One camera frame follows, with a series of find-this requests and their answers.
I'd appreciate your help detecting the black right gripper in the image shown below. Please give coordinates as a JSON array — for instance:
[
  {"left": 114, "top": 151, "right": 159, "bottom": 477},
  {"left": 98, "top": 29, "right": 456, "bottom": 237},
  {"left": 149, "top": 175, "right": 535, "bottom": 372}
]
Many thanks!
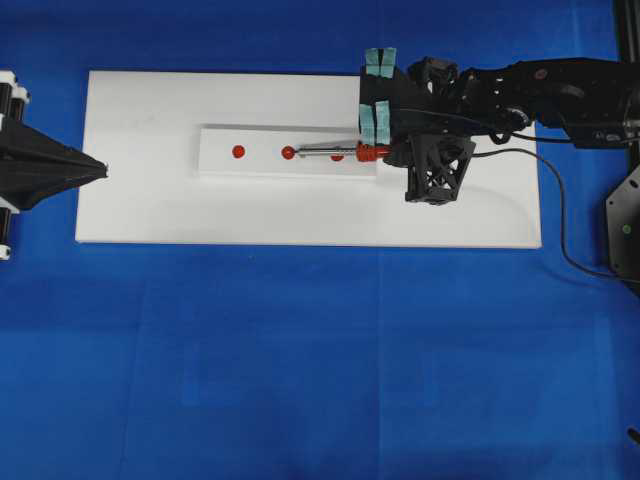
[{"left": 358, "top": 47, "right": 495, "bottom": 168}]

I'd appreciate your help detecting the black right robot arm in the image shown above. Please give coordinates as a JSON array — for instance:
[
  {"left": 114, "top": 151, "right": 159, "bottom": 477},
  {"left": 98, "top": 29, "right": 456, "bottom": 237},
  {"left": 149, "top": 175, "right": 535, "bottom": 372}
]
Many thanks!
[{"left": 359, "top": 49, "right": 639, "bottom": 149}]

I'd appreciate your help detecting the middle orange dot mark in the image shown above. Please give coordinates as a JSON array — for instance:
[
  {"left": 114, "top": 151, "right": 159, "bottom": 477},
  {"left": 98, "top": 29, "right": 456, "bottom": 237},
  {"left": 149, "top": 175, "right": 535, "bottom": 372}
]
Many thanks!
[{"left": 281, "top": 146, "right": 296, "bottom": 160}]

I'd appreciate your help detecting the far orange dot mark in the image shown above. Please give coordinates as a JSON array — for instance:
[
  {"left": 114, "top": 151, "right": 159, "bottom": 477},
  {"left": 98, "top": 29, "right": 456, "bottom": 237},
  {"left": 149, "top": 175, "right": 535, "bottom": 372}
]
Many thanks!
[{"left": 232, "top": 145, "right": 245, "bottom": 159}]

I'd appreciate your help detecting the white raised strip plate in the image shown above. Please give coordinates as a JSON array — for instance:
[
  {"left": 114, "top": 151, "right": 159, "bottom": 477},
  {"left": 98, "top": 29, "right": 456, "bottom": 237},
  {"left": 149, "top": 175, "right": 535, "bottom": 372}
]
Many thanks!
[{"left": 198, "top": 124, "right": 377, "bottom": 180}]

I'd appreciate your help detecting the white base board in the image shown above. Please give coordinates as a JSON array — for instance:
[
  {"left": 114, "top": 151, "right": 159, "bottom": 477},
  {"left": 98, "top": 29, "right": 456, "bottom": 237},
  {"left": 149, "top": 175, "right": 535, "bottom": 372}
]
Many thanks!
[{"left": 76, "top": 71, "right": 542, "bottom": 249}]

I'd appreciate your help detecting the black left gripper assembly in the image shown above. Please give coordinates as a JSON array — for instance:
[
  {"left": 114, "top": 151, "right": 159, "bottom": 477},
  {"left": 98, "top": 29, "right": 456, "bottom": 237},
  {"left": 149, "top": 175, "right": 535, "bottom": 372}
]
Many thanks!
[{"left": 1, "top": 70, "right": 108, "bottom": 261}]

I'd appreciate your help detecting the blue foam table mat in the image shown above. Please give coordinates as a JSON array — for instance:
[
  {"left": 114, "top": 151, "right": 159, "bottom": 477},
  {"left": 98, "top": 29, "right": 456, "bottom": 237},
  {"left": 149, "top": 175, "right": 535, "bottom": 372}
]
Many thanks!
[{"left": 1, "top": 1, "right": 639, "bottom": 479}]

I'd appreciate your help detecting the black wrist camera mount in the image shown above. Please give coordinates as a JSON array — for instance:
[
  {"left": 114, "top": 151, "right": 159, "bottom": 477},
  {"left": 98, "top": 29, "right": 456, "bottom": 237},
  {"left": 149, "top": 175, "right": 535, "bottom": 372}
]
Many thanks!
[{"left": 405, "top": 134, "right": 476, "bottom": 206}]

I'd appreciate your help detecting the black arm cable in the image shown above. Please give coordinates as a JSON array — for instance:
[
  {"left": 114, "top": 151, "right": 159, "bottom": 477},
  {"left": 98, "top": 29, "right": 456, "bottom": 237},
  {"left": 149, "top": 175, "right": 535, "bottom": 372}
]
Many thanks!
[{"left": 487, "top": 127, "right": 576, "bottom": 146}]

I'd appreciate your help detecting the black aluminium frame post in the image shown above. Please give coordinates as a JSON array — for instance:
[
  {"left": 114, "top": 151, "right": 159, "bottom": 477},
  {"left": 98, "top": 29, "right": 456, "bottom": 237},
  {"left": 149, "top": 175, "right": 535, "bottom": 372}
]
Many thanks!
[{"left": 613, "top": 0, "right": 640, "bottom": 63}]

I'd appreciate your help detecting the black base plate green led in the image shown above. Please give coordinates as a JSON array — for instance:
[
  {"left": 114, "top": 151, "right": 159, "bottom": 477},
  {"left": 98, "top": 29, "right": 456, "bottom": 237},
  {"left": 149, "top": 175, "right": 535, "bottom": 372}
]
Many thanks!
[{"left": 605, "top": 167, "right": 639, "bottom": 280}]

